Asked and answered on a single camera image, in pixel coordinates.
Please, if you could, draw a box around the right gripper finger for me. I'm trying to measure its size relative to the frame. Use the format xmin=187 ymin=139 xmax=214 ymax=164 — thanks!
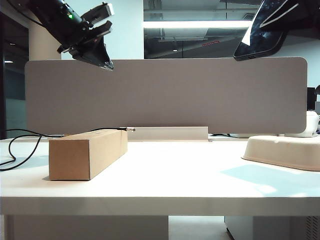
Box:
xmin=284 ymin=0 xmax=320 ymax=40

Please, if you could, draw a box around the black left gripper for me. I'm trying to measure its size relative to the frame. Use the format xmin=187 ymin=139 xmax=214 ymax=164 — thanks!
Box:
xmin=56 ymin=21 xmax=116 ymax=72

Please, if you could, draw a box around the black smartphone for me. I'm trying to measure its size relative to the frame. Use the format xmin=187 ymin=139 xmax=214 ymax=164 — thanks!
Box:
xmin=233 ymin=0 xmax=291 ymax=62

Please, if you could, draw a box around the black charging cable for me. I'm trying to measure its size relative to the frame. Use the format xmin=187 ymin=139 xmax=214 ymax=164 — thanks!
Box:
xmin=0 ymin=126 xmax=137 ymax=172

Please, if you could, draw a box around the grey fabric desk divider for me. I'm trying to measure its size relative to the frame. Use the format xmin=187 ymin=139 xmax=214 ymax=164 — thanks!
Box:
xmin=24 ymin=56 xmax=308 ymax=135

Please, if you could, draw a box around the black monitor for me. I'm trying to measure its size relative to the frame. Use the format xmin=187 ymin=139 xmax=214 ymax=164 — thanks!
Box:
xmin=307 ymin=86 xmax=316 ymax=111

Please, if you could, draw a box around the white rounded container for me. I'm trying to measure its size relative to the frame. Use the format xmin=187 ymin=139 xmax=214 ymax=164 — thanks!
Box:
xmin=305 ymin=111 xmax=320 ymax=138

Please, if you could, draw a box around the brown cardboard box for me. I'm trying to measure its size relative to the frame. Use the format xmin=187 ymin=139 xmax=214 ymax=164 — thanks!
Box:
xmin=48 ymin=130 xmax=129 ymax=181

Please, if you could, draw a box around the white ceiling light strip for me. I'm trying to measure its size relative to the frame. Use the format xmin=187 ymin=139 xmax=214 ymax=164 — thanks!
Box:
xmin=143 ymin=20 xmax=254 ymax=29

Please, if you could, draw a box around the beige pulp tray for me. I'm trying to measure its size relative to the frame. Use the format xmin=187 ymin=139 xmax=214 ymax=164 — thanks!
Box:
xmin=240 ymin=134 xmax=320 ymax=172

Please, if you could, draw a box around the white desk panel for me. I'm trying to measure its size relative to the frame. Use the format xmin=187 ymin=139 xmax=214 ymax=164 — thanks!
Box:
xmin=4 ymin=215 xmax=170 ymax=240

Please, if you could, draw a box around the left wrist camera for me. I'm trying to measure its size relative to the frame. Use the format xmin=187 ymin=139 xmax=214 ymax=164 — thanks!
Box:
xmin=81 ymin=1 xmax=115 ymax=24

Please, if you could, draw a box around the white cable raceway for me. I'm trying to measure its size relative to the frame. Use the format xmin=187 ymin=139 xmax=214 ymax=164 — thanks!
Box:
xmin=119 ymin=126 xmax=210 ymax=141

